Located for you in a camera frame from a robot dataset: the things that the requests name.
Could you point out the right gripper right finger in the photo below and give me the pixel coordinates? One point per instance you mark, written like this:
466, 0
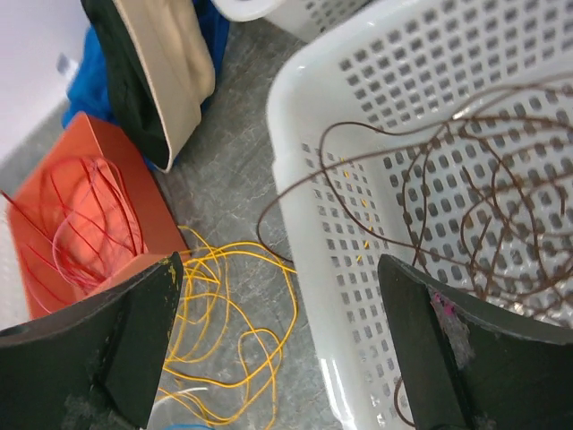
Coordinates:
468, 364

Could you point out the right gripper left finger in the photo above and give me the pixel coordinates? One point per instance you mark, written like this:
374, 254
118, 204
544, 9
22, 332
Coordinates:
95, 364

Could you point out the left white plastic basket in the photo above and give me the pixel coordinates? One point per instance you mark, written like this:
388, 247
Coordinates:
13, 308

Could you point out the orange square box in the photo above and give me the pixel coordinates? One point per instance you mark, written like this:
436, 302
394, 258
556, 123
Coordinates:
89, 209

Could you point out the near right white basket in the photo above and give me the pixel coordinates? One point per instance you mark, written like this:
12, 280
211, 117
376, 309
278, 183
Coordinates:
440, 133

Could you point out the bright blue cloth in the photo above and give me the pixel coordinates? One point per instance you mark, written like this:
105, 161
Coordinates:
88, 91

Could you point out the black bucket hat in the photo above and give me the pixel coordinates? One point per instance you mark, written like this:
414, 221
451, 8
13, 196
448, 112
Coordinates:
159, 72

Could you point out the far right white basket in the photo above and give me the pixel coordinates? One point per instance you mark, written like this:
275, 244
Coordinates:
304, 19

